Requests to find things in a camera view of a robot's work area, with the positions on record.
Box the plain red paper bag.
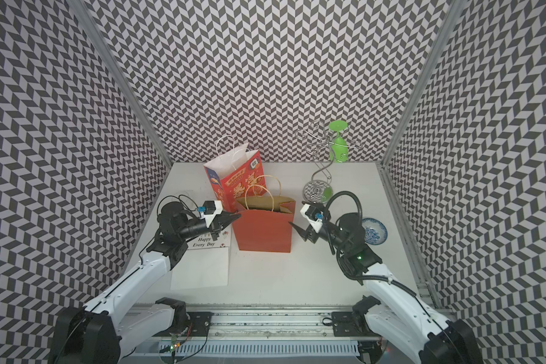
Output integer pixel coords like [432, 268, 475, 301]
[233, 174, 297, 253]

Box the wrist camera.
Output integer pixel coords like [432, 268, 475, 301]
[300, 203, 325, 233]
[197, 200, 223, 228]

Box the red printed paper bag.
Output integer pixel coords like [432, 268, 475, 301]
[203, 134, 266, 212]

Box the blue white ceramic dish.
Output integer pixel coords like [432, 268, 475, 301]
[362, 218, 388, 246]

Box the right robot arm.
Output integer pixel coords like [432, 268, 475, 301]
[294, 191, 483, 363]

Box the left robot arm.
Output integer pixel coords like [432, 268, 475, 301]
[48, 200, 241, 363]

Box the green wire rack stand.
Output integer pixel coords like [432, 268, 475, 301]
[302, 120, 356, 204]

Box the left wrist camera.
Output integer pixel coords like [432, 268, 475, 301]
[197, 200, 223, 228]

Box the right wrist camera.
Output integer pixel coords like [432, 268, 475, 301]
[300, 203, 325, 233]

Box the white happy every day bag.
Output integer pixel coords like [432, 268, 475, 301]
[171, 227, 232, 291]

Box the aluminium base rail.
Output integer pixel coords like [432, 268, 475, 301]
[90, 303, 465, 364]

